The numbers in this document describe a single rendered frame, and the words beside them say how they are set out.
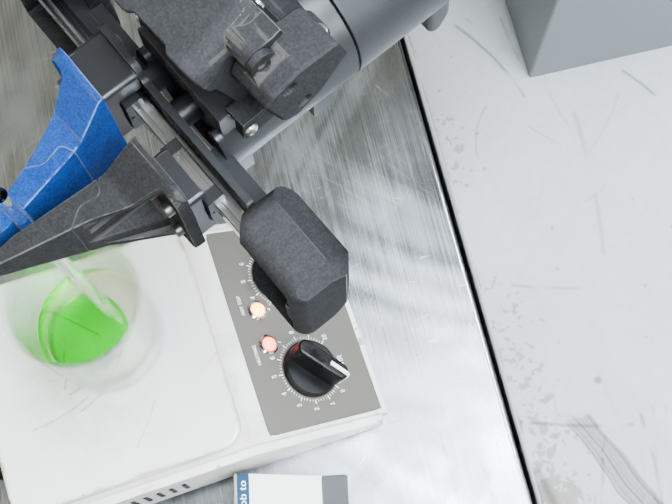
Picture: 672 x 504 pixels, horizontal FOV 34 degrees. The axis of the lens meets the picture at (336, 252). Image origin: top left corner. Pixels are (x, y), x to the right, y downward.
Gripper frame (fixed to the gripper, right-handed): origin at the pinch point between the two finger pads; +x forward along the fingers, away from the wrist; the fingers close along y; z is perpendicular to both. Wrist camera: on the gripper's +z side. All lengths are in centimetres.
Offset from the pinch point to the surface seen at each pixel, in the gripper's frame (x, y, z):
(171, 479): 4.3, 7.5, -19.0
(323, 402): -4.4, 9.2, -20.9
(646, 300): -23.4, 16.2, -25.8
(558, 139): -26.5, 5.3, -25.9
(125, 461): 5.4, 5.7, -16.8
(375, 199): -15.2, 0.9, -25.8
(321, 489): -1.5, 12.3, -25.2
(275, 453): -0.7, 9.6, -20.9
